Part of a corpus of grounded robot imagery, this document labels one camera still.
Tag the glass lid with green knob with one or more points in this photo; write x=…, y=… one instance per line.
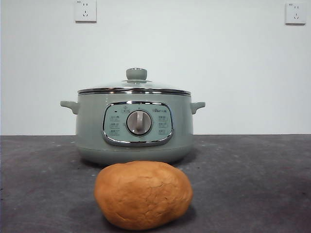
x=136, y=74

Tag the pale green electric pot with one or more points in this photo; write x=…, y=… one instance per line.
x=90, y=126

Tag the white wall socket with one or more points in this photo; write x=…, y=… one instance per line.
x=85, y=11
x=295, y=13

